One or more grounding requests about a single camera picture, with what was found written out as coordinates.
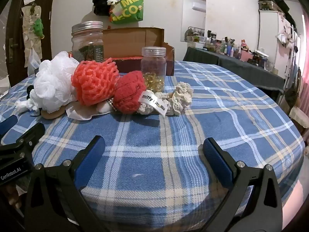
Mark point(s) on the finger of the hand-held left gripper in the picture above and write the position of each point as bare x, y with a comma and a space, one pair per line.
9, 123
31, 133

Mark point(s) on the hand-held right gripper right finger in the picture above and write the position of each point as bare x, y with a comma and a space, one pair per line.
217, 159

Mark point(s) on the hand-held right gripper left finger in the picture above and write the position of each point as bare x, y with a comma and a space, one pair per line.
93, 154

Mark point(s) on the white fluffy cotton piece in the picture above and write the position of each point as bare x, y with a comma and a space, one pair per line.
23, 105

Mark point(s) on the white wrapper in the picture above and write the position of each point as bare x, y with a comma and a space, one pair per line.
82, 112

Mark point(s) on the white mesh bath loofah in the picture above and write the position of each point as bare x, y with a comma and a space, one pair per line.
53, 82

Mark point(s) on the red knitted pouf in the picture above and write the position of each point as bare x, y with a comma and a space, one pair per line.
128, 91

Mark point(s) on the orange-red mesh bath loofah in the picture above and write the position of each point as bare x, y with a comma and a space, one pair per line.
94, 82

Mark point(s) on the cream lace scrunchie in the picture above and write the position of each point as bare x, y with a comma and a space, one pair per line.
183, 91

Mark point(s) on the cardboard box red inside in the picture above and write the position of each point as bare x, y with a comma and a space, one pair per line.
130, 38

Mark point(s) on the person's left hand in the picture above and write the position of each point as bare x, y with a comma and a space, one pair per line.
13, 194

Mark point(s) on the blue plaid blanket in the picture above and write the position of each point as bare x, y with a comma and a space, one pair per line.
154, 174

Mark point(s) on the white plastic bag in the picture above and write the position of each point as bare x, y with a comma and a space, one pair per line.
32, 62

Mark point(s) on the beige hanging organizer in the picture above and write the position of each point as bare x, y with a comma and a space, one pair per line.
30, 41

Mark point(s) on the dark wooden door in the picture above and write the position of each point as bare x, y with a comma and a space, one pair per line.
14, 29

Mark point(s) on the dark cloth-covered table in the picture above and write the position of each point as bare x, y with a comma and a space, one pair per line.
231, 62

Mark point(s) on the green plush toy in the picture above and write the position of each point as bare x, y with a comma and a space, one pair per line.
38, 27

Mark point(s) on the pink box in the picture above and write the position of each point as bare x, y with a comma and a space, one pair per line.
247, 56

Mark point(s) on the large glass jar metal lid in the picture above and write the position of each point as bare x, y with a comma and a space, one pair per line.
87, 41

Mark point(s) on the small glass jar, yellow capsules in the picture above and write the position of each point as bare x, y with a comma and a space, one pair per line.
153, 62

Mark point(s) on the row of cosmetic bottles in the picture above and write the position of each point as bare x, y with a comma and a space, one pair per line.
227, 46

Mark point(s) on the red-haired doll figurine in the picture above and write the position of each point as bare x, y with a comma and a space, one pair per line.
244, 44

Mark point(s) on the white wardrobe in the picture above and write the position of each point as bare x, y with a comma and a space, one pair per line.
268, 29

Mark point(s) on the green tote bag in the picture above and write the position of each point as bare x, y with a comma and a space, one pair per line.
128, 7

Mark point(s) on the pink curtain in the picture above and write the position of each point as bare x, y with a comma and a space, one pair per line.
304, 29

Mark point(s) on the dark storage case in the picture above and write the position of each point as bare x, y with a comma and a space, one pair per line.
270, 3

